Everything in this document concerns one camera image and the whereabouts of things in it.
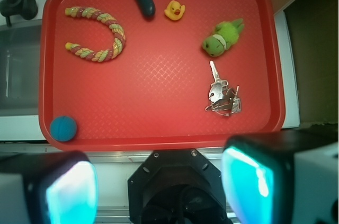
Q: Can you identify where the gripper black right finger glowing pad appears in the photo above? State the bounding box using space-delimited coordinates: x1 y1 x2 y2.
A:
221 129 338 223

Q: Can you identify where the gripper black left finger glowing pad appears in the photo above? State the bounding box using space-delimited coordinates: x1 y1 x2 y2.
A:
1 151 99 223

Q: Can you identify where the multicolored twisted rope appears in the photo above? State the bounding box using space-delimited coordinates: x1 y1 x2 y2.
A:
64 6 127 64

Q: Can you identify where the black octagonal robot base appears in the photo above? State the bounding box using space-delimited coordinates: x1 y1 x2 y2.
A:
127 149 232 223

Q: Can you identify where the blue ball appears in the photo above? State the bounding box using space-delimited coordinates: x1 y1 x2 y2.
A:
50 116 77 142

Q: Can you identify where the silver key bunch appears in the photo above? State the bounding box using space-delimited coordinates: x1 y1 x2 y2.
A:
205 60 242 117

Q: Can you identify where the white counter unit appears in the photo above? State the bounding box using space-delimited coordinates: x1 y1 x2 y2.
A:
274 11 300 129

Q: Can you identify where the green plush toy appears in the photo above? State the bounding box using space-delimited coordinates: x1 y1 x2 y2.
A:
202 19 245 57

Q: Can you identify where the red plastic tray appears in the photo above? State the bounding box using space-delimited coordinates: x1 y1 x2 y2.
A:
39 0 285 151

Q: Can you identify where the yellow rubber duck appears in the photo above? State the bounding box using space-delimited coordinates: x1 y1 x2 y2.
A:
164 0 186 21

